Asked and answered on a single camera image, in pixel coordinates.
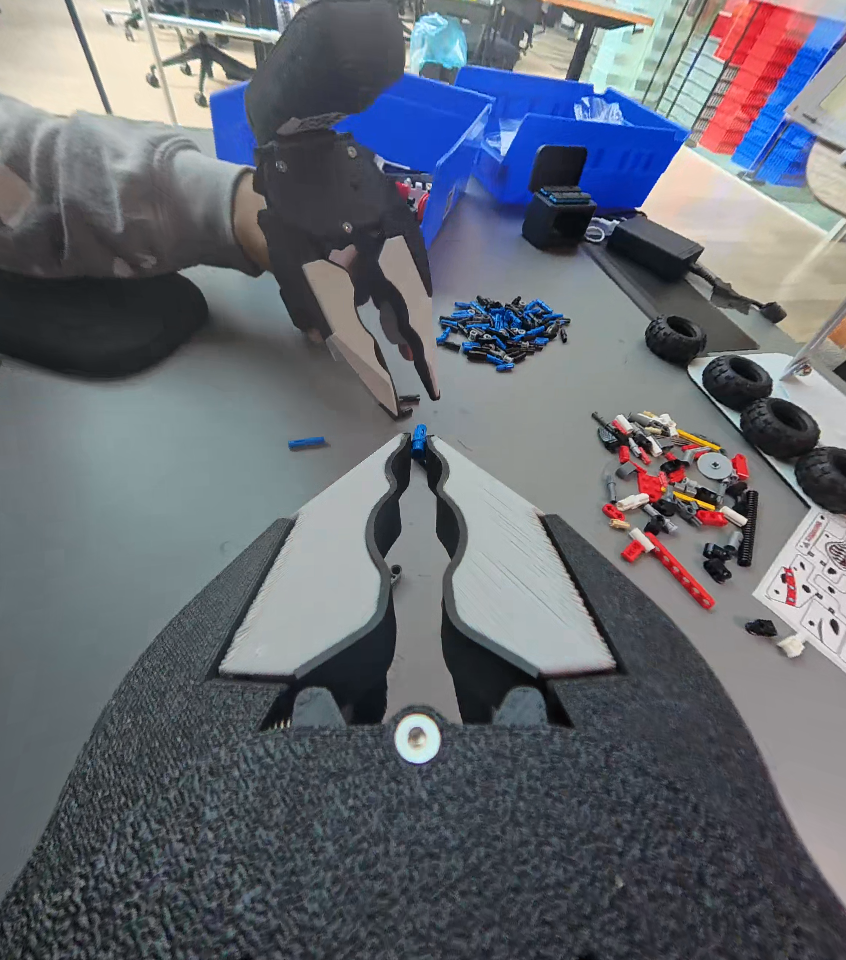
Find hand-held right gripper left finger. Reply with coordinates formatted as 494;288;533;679
219;433;412;681

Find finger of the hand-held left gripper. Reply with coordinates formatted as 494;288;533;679
301;255;403;420
374;234;442;402

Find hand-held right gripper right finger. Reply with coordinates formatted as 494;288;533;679
425;435;617;681

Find person's left forearm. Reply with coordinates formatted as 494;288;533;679
0;67;266;280

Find grey desk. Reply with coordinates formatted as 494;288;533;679
0;127;846;960

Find person's left hand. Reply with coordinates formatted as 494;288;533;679
234;176;328;346

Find pile of blue black pins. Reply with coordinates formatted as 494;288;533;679
436;294;571;374

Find large blue plastic bin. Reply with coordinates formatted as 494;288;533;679
210;75;495;249
456;66;690;211

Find long red beam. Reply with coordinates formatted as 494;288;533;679
621;528;716;610

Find black office chair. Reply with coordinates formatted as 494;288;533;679
145;0;281;110

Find pile of assorted building pieces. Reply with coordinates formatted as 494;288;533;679
591;408;761;610

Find light blue plastic bag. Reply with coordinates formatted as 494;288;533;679
409;11;469;72

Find black coil spring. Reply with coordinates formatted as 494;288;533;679
739;489;760;567

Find black power adapter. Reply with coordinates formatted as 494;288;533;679
606;215;705;282

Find black toy tire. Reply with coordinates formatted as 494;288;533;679
739;397;821;460
645;315;707;366
795;447;846;516
702;354;773;411

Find white sticker sheet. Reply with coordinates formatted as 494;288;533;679
753;508;846;721

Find wooden table black legs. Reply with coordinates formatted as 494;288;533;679
543;0;656;84

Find pale plastic sheet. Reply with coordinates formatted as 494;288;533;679
687;352;846;519

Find stack of red blue bins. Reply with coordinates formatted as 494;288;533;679
700;0;846;189

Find black adapter cable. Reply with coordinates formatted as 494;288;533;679
685;262;787;325

